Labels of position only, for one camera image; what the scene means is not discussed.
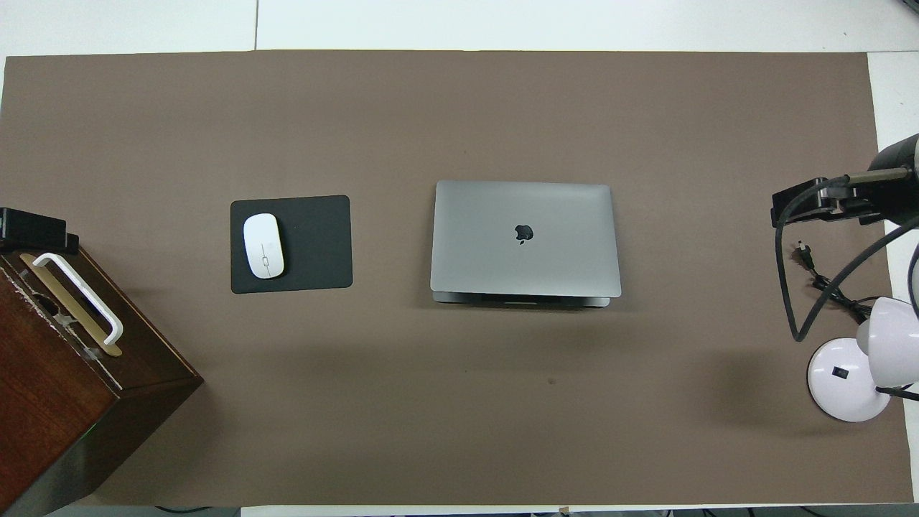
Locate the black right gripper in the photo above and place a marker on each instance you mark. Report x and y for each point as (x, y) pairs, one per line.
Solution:
(901, 201)

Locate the silver grey laptop computer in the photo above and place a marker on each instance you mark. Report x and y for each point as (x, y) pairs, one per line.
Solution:
(488, 244)

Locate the dark brown wooden box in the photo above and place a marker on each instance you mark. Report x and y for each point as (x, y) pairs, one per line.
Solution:
(57, 402)

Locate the white desk lamp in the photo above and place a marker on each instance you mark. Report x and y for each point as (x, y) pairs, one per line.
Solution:
(840, 380)

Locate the white computer mouse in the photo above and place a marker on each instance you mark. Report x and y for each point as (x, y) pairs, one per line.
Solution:
(263, 245)

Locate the black mouse pad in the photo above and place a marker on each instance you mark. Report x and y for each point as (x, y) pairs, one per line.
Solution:
(316, 244)

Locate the brown table mat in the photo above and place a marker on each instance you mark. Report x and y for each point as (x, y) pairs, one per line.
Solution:
(502, 108)

